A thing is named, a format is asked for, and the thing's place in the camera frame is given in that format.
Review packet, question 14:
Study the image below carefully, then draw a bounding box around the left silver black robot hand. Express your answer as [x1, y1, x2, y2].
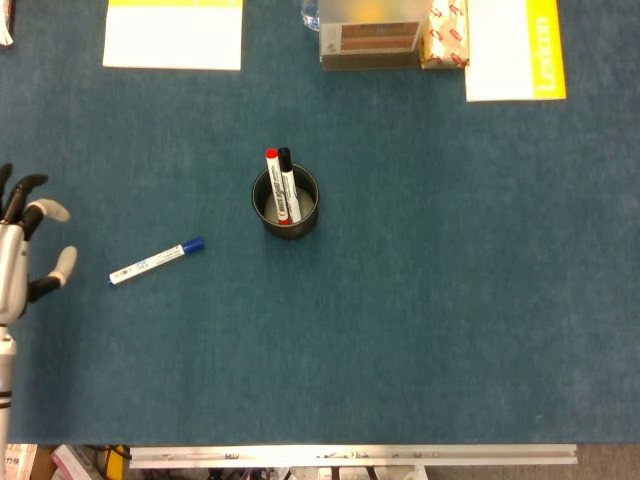
[0, 162, 79, 326]

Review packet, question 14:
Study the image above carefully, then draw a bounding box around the blue cap whiteboard marker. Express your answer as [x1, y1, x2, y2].
[107, 236, 206, 287]

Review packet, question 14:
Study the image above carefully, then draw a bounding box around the red cap whiteboard marker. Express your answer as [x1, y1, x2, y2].
[264, 147, 294, 227]

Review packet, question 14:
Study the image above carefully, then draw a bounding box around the black cap whiteboard marker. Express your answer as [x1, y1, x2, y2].
[277, 146, 304, 224]

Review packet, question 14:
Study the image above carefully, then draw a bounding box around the black mesh pen cup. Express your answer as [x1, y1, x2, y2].
[251, 163, 320, 240]

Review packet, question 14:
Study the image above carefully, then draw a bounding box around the pink white booklet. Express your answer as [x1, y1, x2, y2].
[49, 444, 102, 480]

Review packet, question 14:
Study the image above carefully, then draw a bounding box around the yellow black tool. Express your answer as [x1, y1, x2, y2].
[102, 444, 132, 480]

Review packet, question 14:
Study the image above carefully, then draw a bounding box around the plain yellow white notebook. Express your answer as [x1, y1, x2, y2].
[102, 0, 244, 72]

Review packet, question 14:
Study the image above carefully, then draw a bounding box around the clear plastic water bottle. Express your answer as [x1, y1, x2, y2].
[300, 0, 322, 33]

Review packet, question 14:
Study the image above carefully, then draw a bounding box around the blue felt table mat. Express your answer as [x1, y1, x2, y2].
[0, 0, 640, 447]

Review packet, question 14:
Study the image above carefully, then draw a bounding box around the gold red patterned package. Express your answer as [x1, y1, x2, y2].
[419, 0, 471, 71]

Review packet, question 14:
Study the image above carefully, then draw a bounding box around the yellow white Lexicon notebook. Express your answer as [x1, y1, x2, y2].
[464, 0, 568, 103]

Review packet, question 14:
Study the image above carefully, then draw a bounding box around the aluminium table edge rail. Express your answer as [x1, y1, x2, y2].
[128, 443, 579, 470]

